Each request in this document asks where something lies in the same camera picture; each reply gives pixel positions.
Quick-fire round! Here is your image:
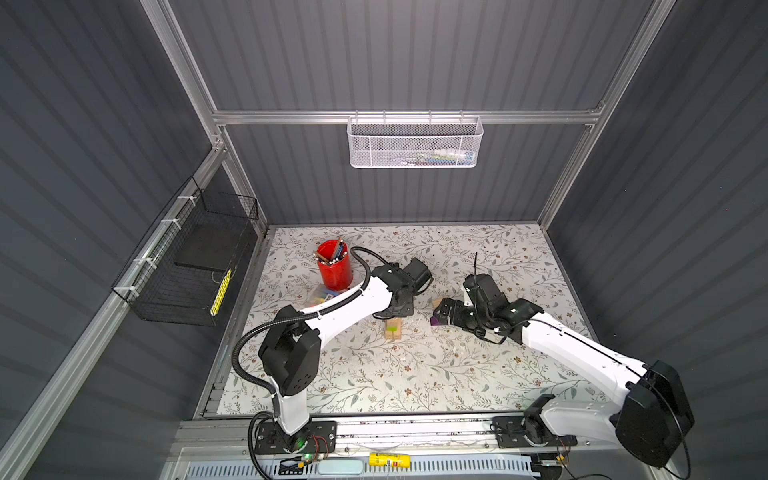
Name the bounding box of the yellow highlighter in basket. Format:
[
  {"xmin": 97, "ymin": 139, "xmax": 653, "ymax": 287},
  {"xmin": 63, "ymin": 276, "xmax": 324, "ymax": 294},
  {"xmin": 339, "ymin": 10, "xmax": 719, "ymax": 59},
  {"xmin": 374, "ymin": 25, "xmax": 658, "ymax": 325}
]
[{"xmin": 209, "ymin": 269, "xmax": 233, "ymax": 317}]

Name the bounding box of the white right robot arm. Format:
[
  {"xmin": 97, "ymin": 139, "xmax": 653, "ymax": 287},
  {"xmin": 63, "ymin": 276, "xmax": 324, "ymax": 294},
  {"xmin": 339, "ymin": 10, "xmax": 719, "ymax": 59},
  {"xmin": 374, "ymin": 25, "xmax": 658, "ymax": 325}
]
[{"xmin": 431, "ymin": 274, "xmax": 695, "ymax": 468}]

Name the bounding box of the red pen cup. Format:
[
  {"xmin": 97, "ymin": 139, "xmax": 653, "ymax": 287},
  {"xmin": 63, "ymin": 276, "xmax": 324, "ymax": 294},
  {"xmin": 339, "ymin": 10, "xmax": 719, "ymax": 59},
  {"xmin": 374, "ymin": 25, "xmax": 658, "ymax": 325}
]
[{"xmin": 315, "ymin": 238, "xmax": 353, "ymax": 291}]

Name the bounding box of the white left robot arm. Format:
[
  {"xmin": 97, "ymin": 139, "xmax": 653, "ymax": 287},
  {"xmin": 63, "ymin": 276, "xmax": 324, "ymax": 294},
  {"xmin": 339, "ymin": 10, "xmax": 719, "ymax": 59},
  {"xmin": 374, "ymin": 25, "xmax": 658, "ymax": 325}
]
[{"xmin": 231, "ymin": 246, "xmax": 433, "ymax": 452}]

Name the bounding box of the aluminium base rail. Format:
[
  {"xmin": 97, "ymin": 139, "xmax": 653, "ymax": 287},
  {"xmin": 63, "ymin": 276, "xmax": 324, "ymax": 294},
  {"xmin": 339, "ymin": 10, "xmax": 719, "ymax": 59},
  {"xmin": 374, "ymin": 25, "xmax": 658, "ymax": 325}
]
[{"xmin": 169, "ymin": 411, "xmax": 620, "ymax": 458}]

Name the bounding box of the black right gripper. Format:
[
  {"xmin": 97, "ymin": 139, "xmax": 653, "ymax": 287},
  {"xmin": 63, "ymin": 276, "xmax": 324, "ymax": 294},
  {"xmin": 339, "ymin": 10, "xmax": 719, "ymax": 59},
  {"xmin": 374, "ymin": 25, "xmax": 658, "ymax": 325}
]
[{"xmin": 431, "ymin": 296, "xmax": 489, "ymax": 334}]

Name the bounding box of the white wire mesh basket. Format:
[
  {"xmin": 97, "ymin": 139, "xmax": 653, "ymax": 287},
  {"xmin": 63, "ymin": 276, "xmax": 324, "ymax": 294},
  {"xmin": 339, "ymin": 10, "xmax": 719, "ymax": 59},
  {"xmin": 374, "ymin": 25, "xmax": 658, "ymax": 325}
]
[{"xmin": 346, "ymin": 115, "xmax": 484, "ymax": 169}]

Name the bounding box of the black wire basket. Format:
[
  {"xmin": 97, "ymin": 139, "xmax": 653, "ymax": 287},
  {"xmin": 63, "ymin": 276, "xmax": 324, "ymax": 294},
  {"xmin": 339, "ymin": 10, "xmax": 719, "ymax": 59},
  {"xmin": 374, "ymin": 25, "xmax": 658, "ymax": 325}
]
[{"xmin": 113, "ymin": 181, "xmax": 260, "ymax": 327}]

